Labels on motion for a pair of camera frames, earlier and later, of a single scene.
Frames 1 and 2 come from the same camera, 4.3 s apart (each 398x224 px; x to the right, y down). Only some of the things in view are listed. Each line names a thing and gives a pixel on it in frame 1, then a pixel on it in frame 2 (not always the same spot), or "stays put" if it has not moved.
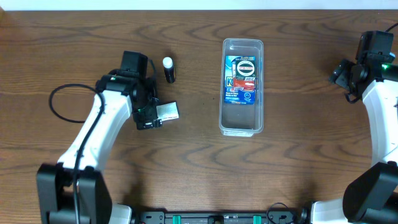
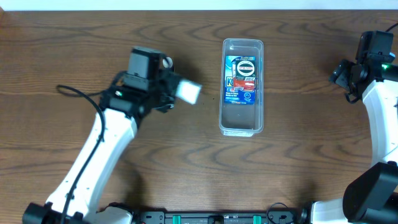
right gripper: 344,73 stays put
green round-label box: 245,68 stays put
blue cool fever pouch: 236,96 stays put
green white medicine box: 167,111 to 188,91
